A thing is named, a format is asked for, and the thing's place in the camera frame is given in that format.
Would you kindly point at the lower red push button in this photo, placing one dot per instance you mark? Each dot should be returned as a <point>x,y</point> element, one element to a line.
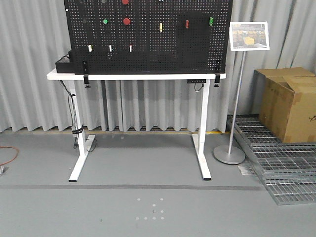
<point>126,21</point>

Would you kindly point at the desk height control panel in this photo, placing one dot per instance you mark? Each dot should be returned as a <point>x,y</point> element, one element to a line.
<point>196,81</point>

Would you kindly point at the white standing desk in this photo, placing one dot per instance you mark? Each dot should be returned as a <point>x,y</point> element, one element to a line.
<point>198,139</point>

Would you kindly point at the right black table clamp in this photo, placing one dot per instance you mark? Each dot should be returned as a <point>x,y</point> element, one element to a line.
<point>217,80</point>

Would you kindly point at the black table clamp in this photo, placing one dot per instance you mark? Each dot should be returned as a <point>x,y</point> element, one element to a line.
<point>86,81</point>
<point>217,80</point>

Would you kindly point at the left black table clamp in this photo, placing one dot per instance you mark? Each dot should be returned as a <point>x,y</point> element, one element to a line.
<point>86,81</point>

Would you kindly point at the black perforated pegboard panel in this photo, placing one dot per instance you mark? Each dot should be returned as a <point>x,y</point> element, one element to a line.
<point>200,49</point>

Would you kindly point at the black box on desk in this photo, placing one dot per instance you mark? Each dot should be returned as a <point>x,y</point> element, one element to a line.
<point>65,64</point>

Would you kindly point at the brown cardboard box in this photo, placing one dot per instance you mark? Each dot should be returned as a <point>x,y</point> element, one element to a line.
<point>288,107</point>

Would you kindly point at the metal floor grating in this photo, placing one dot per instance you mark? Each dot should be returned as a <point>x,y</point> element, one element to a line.
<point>287,170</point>

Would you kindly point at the grey curtain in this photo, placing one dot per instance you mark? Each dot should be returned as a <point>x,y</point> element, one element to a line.
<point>34,35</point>

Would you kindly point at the green toggle switch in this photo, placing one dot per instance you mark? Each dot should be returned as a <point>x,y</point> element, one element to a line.
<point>211,20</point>

